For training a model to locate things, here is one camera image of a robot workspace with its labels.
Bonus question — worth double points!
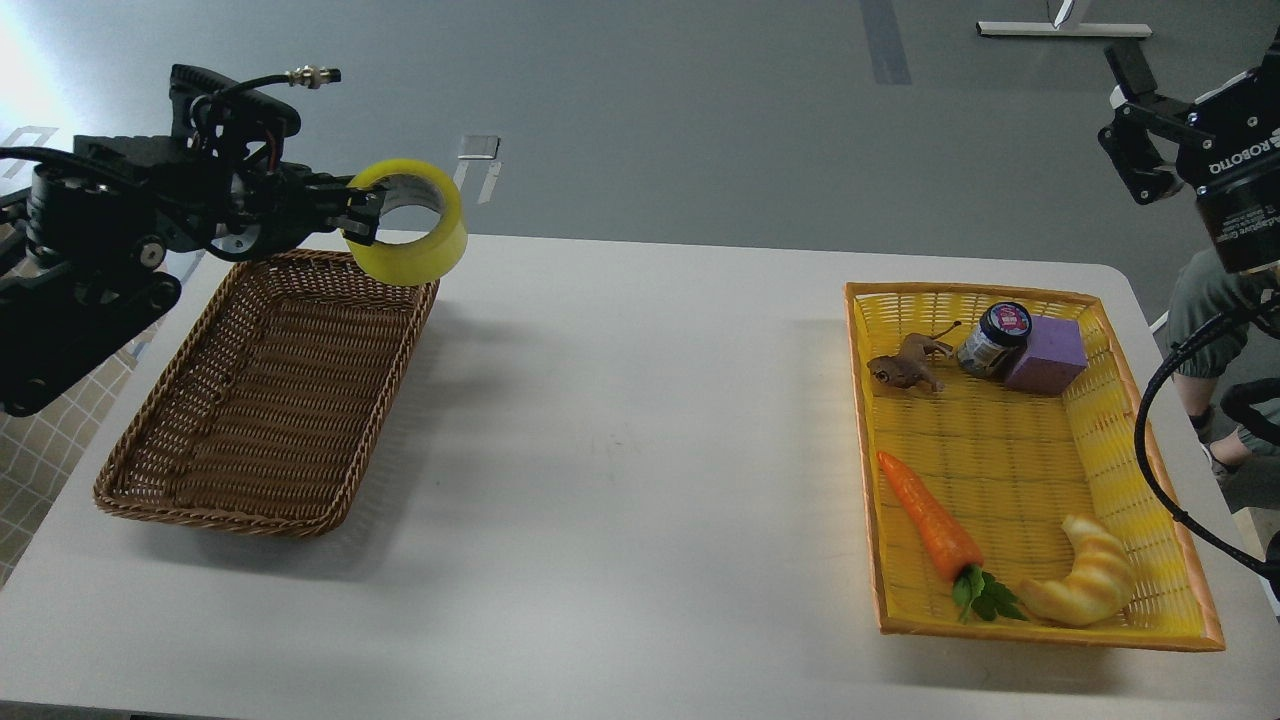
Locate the beige checkered cloth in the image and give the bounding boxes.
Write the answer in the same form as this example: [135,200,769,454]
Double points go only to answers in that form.
[1,323,160,584]

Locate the purple foam block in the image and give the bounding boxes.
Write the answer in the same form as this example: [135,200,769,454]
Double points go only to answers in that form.
[1001,315,1088,396]

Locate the white metal stand base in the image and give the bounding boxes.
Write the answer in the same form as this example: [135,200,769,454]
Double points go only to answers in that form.
[975,1,1153,40]

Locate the yellow tape roll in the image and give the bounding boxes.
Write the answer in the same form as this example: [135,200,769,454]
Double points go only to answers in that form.
[346,158,468,287]

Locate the orange toy carrot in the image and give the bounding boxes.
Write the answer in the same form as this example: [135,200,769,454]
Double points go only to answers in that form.
[876,450,1028,623]

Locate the yellow plastic basket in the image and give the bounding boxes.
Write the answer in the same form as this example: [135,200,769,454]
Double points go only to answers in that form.
[845,282,1225,652]

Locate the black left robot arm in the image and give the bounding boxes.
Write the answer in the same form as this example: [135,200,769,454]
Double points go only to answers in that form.
[1,64,387,416]

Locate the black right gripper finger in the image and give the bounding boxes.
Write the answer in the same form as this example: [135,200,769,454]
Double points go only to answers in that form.
[1103,38,1192,126]

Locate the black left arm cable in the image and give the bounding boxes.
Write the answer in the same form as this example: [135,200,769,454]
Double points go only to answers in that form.
[189,65,343,170]

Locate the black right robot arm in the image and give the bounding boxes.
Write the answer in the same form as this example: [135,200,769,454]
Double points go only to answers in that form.
[1098,31,1279,596]

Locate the small dark jar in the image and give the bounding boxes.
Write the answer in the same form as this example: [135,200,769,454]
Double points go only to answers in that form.
[955,301,1033,379]

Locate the toy croissant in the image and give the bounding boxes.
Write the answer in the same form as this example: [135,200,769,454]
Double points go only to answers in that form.
[1015,514,1137,626]

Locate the brown toy animal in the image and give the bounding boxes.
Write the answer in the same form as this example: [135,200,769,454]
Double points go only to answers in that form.
[865,322,961,395]

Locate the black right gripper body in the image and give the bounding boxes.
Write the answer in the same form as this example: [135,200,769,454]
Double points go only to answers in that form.
[1098,29,1280,275]

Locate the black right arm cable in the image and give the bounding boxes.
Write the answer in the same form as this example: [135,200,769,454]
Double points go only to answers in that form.
[1133,300,1280,577]

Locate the brown wicker basket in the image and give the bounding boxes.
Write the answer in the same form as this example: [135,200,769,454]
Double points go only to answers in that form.
[93,250,439,538]

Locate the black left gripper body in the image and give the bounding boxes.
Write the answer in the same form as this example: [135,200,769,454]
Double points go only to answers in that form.
[207,161,346,263]

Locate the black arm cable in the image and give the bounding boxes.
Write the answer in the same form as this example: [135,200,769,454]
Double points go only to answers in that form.
[189,65,343,170]
[1133,300,1280,577]

